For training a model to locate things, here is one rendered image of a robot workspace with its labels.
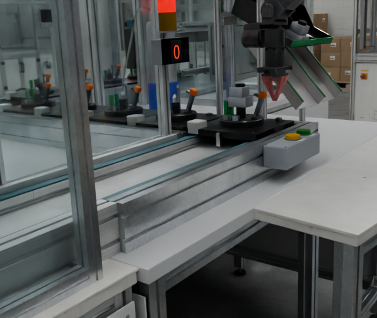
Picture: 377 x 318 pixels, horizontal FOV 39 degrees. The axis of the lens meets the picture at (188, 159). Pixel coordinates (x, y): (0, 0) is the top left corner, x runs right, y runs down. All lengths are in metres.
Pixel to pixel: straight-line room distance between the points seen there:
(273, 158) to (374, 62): 4.44
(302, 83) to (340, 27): 9.17
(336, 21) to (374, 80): 5.39
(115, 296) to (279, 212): 0.44
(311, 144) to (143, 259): 0.69
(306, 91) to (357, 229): 0.85
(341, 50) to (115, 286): 9.27
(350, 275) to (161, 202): 0.42
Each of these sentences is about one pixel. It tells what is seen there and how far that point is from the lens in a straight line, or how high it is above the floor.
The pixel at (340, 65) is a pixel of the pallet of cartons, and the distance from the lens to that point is 10.07.
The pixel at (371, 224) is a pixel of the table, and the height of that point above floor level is 0.86.
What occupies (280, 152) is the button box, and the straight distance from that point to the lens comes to 1.39.
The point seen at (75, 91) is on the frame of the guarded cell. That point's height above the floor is 1.18.
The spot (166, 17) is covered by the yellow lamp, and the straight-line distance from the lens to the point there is 1.51.
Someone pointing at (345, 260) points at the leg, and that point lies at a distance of 1.17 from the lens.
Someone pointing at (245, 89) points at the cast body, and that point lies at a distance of 1.62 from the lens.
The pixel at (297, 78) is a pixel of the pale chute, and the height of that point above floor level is 1.07.
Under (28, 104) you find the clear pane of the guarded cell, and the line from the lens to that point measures 0.80.
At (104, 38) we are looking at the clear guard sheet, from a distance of 1.39.
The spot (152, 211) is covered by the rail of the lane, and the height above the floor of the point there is 0.92.
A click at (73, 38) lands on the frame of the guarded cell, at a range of 0.85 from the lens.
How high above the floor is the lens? 1.28
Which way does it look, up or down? 14 degrees down
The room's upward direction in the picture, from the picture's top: 3 degrees counter-clockwise
